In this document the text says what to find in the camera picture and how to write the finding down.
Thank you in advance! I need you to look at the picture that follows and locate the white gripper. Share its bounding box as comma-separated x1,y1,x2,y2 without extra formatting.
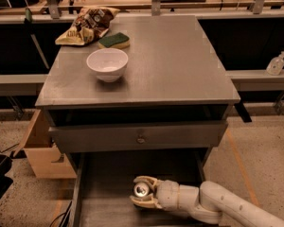
130,176,179,210

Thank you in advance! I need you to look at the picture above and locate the green soda can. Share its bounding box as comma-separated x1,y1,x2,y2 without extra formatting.
133,182,151,198

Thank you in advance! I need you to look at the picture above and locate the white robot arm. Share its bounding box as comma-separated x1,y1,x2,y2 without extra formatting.
130,176,284,227

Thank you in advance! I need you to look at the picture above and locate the open middle drawer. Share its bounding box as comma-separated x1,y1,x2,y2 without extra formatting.
69,149,218,227

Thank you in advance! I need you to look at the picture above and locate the grey drawer cabinet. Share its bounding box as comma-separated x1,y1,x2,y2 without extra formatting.
34,14,241,227

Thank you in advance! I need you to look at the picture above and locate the top grey drawer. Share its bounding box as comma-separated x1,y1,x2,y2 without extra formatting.
49,120,228,153

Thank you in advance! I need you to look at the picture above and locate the wooden box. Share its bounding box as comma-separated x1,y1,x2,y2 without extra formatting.
13,110,77,179

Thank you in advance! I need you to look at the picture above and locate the white bowl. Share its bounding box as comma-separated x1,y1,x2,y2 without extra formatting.
86,48,129,82

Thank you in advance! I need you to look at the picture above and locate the green yellow sponge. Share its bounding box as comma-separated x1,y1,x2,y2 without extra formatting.
98,32,130,49

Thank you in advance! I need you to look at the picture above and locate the clear sanitizer bottle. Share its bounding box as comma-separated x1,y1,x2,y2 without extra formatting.
266,51,284,76

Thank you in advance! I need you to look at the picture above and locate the brown yellow chip bag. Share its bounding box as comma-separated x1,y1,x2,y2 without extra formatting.
55,7,119,46

